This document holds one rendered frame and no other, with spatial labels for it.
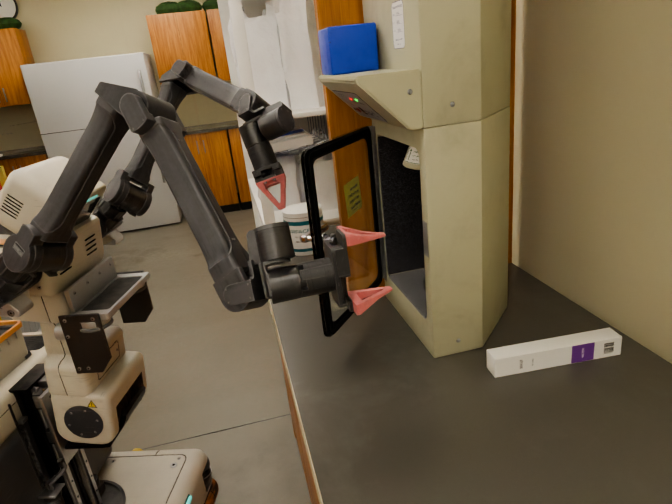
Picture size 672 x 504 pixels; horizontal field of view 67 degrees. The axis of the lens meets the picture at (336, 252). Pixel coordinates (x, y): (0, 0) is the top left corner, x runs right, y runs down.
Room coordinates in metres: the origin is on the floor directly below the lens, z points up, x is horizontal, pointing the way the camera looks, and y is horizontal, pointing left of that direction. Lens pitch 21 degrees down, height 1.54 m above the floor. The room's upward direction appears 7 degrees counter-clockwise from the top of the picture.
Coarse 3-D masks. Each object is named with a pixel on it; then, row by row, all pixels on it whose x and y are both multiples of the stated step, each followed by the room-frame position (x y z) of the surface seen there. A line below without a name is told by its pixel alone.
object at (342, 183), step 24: (360, 144) 1.15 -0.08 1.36; (336, 168) 1.05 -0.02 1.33; (360, 168) 1.14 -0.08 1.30; (336, 192) 1.04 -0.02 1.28; (360, 192) 1.13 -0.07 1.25; (336, 216) 1.03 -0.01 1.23; (360, 216) 1.12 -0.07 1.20; (312, 240) 0.94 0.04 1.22; (360, 264) 1.10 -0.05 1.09; (360, 288) 1.09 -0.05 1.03; (336, 312) 0.98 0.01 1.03
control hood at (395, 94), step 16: (320, 80) 1.18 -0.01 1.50; (336, 80) 1.03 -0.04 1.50; (352, 80) 0.90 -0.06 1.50; (368, 80) 0.89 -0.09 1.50; (384, 80) 0.89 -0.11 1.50; (400, 80) 0.90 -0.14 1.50; (416, 80) 0.90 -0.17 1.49; (368, 96) 0.91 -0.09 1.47; (384, 96) 0.89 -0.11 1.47; (400, 96) 0.90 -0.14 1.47; (416, 96) 0.90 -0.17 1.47; (384, 112) 0.93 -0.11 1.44; (400, 112) 0.90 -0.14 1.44; (416, 112) 0.90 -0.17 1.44; (416, 128) 0.91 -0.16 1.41
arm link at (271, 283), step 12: (264, 264) 0.76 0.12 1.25; (276, 264) 0.79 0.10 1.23; (264, 276) 0.76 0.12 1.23; (276, 276) 0.74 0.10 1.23; (288, 276) 0.75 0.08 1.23; (264, 288) 0.76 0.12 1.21; (276, 288) 0.73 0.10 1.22; (288, 288) 0.74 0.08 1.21; (300, 288) 0.74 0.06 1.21; (276, 300) 0.74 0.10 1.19; (288, 300) 0.75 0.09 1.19
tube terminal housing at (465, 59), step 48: (384, 0) 1.07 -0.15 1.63; (432, 0) 0.91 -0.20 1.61; (480, 0) 0.93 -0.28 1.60; (384, 48) 1.09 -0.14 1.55; (432, 48) 0.91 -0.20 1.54; (480, 48) 0.93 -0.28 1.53; (432, 96) 0.91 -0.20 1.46; (480, 96) 0.93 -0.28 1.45; (432, 144) 0.91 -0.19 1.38; (480, 144) 0.93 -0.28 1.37; (432, 192) 0.91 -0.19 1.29; (480, 192) 0.93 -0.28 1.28; (384, 240) 1.19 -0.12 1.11; (432, 240) 0.91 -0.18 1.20; (480, 240) 0.92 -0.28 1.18; (432, 288) 0.91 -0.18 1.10; (480, 288) 0.92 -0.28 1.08; (432, 336) 0.91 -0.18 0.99; (480, 336) 0.92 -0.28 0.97
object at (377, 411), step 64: (320, 320) 1.13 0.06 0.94; (384, 320) 1.09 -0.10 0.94; (512, 320) 1.02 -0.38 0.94; (576, 320) 0.99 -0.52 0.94; (320, 384) 0.86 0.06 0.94; (384, 384) 0.84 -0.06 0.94; (448, 384) 0.81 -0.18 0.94; (512, 384) 0.79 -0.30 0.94; (576, 384) 0.77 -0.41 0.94; (640, 384) 0.75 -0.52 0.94; (320, 448) 0.68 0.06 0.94; (384, 448) 0.66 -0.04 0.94; (448, 448) 0.65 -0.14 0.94; (512, 448) 0.63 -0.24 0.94; (576, 448) 0.62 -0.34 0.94; (640, 448) 0.60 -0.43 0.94
